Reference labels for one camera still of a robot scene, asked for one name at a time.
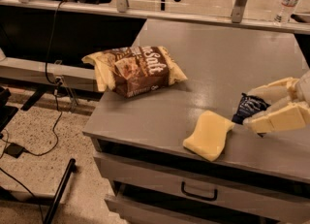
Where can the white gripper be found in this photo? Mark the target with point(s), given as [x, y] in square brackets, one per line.
[304, 89]

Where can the dark blue rxbar wrapper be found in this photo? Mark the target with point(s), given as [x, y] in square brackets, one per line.
[248, 106]

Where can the yellow sponge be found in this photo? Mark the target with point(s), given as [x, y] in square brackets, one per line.
[209, 137]

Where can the clear plastic water bottle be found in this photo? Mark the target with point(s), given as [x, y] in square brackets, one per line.
[286, 9]

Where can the brown sea salt chip bag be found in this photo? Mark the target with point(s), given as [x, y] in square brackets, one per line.
[132, 71]

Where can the black chair leg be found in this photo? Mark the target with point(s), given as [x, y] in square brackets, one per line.
[59, 192]

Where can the black power adapter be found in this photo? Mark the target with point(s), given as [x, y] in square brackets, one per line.
[14, 150]

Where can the grey drawer with black handle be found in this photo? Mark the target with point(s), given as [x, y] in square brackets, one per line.
[206, 189]

